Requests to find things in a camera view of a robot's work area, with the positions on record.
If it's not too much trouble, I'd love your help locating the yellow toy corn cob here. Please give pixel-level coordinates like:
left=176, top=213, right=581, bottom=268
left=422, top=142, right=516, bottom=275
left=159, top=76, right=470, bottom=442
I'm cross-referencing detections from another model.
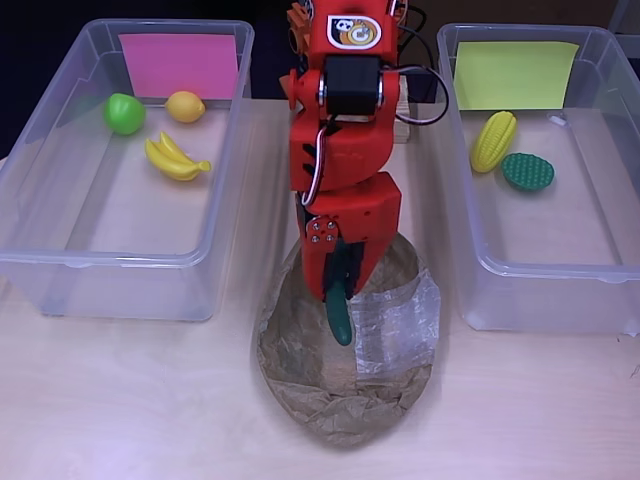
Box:
left=471, top=110, right=518, bottom=175

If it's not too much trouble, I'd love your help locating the yellow toy lemon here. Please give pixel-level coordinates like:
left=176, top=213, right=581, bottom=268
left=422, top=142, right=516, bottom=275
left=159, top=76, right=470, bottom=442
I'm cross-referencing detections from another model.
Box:
left=164, top=90, right=207, bottom=124

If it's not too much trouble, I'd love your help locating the dark green toy cucumber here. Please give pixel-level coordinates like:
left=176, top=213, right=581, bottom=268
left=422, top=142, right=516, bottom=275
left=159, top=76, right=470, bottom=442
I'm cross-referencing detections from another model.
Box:
left=323, top=239, right=354, bottom=347

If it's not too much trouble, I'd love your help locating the black base cable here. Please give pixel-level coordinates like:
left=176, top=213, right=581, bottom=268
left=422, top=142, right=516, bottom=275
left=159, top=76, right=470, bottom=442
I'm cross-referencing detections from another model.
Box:
left=399, top=4, right=436, bottom=66

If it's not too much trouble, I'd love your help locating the yellow paper note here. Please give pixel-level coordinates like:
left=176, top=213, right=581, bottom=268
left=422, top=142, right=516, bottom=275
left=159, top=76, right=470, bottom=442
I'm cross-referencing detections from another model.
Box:
left=453, top=40, right=581, bottom=111

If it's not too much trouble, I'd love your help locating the crumpled brown paper bag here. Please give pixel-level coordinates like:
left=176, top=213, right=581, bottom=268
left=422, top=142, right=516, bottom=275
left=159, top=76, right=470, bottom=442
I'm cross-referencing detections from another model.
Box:
left=249, top=239, right=444, bottom=449

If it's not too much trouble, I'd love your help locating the looped wrist servo cable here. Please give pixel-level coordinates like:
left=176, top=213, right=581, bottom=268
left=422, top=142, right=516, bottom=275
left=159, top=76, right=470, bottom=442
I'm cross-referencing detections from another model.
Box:
left=394, top=64, right=449, bottom=127

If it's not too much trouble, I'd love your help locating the green toy apple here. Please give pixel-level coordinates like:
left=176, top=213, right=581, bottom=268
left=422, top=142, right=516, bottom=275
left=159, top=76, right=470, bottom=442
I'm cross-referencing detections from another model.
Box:
left=103, top=93, right=148, bottom=136

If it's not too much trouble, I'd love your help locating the bumpy green toy vegetable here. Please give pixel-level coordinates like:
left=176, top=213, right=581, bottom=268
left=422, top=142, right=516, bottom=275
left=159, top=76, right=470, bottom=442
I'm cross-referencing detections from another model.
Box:
left=500, top=152, right=555, bottom=195

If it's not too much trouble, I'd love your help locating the pink paper note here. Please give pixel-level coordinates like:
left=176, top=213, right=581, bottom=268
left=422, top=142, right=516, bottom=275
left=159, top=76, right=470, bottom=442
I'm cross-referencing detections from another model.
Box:
left=118, top=33, right=240, bottom=103

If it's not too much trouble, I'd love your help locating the yellow toy banana bunch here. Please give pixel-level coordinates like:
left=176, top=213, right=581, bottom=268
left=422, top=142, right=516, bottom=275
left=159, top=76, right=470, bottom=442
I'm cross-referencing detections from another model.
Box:
left=144, top=130, right=213, bottom=183

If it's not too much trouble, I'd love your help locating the clear plastic bin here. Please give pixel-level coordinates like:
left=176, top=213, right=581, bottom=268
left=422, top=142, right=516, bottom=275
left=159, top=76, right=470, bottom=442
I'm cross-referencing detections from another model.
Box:
left=0, top=18, right=256, bottom=324
left=435, top=22, right=640, bottom=335

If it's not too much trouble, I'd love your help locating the plastic table clamp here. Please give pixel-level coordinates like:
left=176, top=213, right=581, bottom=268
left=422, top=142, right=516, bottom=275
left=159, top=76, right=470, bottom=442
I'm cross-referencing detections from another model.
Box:
left=279, top=0, right=314, bottom=109

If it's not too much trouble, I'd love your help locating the white gripper servo cable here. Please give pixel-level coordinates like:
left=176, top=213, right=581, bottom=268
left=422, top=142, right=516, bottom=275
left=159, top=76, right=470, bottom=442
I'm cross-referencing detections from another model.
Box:
left=302, top=122, right=334, bottom=206

